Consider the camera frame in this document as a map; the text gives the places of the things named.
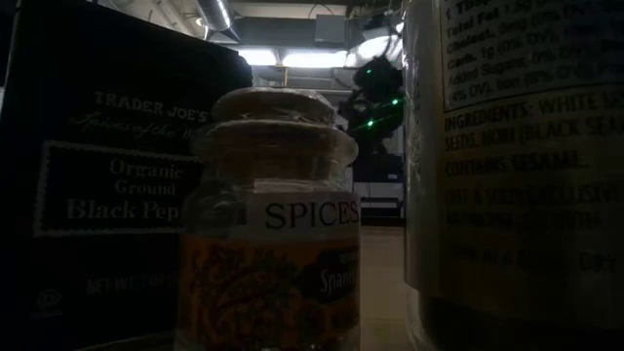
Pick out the small cork-top spice jar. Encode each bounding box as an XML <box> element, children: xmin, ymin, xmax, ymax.
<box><xmin>174</xmin><ymin>86</ymin><xmax>363</xmax><ymax>351</ymax></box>

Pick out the tall tan-lid seasoning jar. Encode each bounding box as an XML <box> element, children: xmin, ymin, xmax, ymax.
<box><xmin>402</xmin><ymin>0</ymin><xmax>624</xmax><ymax>351</ymax></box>

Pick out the black pepper tin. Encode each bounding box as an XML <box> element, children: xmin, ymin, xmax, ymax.
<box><xmin>0</xmin><ymin>0</ymin><xmax>254</xmax><ymax>351</ymax></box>

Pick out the black equipment cart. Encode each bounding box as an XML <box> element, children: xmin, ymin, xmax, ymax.
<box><xmin>351</xmin><ymin>145</ymin><xmax>406</xmax><ymax>225</ymax></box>

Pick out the ceiling light panel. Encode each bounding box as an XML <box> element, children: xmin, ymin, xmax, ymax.
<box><xmin>238</xmin><ymin>46</ymin><xmax>279</xmax><ymax>68</ymax></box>
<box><xmin>281</xmin><ymin>50</ymin><xmax>348</xmax><ymax>69</ymax></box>

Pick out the grey ceiling box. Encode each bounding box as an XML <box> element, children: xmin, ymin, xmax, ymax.
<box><xmin>314</xmin><ymin>14</ymin><xmax>348</xmax><ymax>46</ymax></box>

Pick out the narrow silver spiral duct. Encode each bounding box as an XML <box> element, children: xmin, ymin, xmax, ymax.
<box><xmin>194</xmin><ymin>0</ymin><xmax>241</xmax><ymax>43</ymax></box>

